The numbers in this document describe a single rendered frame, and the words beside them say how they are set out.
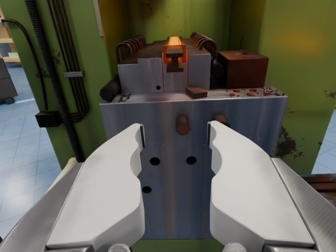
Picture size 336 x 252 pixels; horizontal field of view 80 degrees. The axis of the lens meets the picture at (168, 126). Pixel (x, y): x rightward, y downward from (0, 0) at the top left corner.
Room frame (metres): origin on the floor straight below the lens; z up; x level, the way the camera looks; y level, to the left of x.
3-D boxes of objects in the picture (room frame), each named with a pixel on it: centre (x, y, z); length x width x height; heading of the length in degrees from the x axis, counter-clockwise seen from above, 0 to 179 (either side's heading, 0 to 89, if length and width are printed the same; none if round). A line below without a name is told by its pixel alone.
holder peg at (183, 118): (0.36, -0.03, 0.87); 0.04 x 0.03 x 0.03; 177
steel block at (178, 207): (0.66, -0.07, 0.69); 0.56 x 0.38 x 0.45; 177
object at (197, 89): (0.41, -0.06, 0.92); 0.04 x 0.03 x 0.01; 15
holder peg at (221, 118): (0.36, -0.11, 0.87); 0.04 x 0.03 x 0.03; 177
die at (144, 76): (0.65, -0.01, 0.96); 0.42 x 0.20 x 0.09; 177
